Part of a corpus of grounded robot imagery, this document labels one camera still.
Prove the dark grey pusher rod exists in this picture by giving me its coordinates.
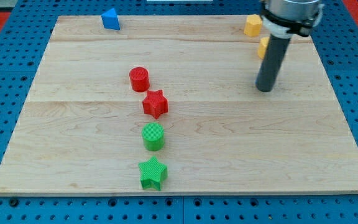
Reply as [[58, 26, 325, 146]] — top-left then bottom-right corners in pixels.
[[255, 34, 290, 92]]

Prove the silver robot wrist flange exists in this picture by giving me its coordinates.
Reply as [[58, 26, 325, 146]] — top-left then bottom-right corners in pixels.
[[260, 0, 324, 39]]

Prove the blue triangle block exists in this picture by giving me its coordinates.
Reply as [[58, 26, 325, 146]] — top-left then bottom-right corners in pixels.
[[101, 8, 121, 30]]

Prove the yellow block behind pusher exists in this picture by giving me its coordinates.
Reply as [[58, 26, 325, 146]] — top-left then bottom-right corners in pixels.
[[257, 37, 270, 59]]

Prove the yellow hexagon block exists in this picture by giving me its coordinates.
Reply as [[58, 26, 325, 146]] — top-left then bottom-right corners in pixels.
[[244, 14, 262, 37]]

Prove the wooden board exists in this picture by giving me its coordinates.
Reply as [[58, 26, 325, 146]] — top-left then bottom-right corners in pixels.
[[0, 16, 358, 197]]

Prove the red star block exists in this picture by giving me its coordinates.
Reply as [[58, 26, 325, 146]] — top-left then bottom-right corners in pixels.
[[142, 90, 168, 119]]

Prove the red cylinder block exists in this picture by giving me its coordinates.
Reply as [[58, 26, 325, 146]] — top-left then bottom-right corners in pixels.
[[129, 67, 150, 92]]

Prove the green cylinder block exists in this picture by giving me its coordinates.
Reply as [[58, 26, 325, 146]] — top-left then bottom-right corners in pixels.
[[141, 123, 165, 151]]

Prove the green star block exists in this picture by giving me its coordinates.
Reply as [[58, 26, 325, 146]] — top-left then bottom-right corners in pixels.
[[138, 156, 168, 191]]

